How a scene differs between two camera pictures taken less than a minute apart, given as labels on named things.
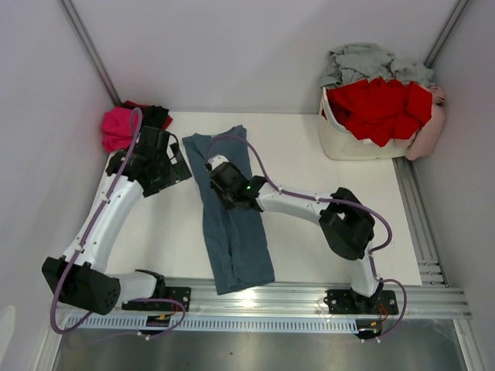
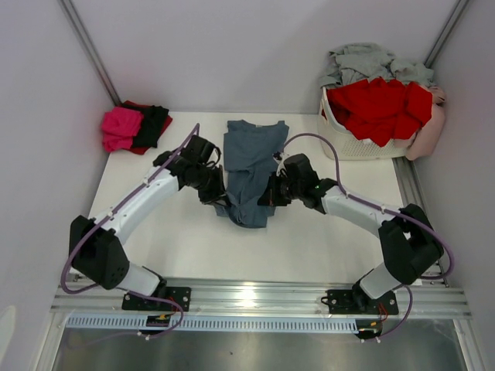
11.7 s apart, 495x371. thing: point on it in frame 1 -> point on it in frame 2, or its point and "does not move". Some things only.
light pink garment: x=426 y=138 does not move
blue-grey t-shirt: x=237 y=246 -> x=250 y=151
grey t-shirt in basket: x=363 y=61 does not move
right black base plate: x=344 y=302 does not move
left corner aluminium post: x=71 y=11 does not move
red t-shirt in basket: x=380 y=110 does not move
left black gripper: x=177 y=171 -> x=217 y=195
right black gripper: x=226 y=203 -> x=271 y=196
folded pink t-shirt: x=117 y=125 does not move
